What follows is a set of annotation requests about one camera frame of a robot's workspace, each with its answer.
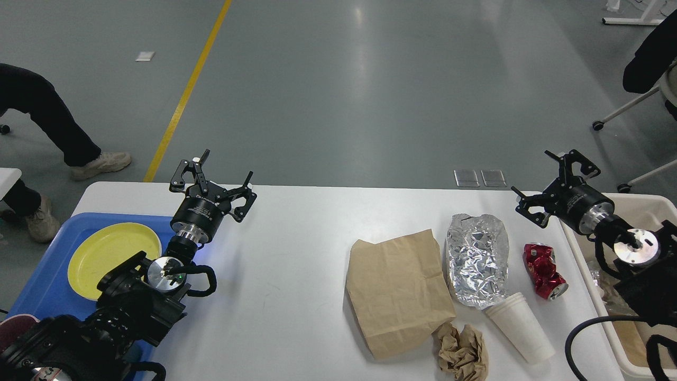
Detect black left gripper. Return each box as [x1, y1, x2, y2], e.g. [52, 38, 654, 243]
[169, 149, 257, 244]

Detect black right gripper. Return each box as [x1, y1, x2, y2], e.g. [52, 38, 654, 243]
[511, 149, 615, 236]

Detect aluminium foil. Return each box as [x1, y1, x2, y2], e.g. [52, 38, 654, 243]
[445, 214, 509, 310]

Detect yellow plate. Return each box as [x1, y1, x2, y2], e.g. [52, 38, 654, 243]
[67, 222, 162, 301]

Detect brown paper bag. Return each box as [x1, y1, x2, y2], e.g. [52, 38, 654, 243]
[346, 229, 456, 361]

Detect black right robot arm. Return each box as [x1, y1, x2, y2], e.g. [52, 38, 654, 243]
[513, 149, 675, 380]

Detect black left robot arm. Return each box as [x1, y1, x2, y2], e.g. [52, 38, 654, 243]
[2, 150, 257, 380]

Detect red snack wrapper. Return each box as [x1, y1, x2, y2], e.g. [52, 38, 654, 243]
[523, 242, 569, 301]

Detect silver floor socket plates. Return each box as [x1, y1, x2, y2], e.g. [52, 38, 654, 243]
[454, 169, 507, 188]

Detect white paper cup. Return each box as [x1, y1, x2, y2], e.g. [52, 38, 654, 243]
[483, 292, 556, 364]

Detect foil wrapped trash in bin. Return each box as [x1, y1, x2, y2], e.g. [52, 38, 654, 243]
[589, 262, 635, 315]

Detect white office chair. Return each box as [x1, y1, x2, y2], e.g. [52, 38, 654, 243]
[591, 62, 676, 194]

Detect cream plastic bin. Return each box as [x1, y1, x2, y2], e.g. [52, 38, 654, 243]
[561, 193, 675, 380]

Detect blue plastic tray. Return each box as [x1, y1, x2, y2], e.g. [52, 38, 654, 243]
[2, 213, 189, 380]

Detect brown cardboard piece in bin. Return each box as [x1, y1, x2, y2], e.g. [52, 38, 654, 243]
[612, 321, 658, 374]

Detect crumpled brown paper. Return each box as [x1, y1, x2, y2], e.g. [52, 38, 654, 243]
[435, 322, 489, 380]

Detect white side table corner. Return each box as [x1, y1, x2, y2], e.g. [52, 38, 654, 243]
[0, 167, 22, 199]

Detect person in black trousers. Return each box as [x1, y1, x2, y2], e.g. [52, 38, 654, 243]
[1, 63, 132, 243]

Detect pink mug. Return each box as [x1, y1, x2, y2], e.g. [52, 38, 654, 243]
[1, 314, 40, 353]

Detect white table leg frame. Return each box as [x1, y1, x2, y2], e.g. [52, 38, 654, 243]
[601, 1, 675, 26]

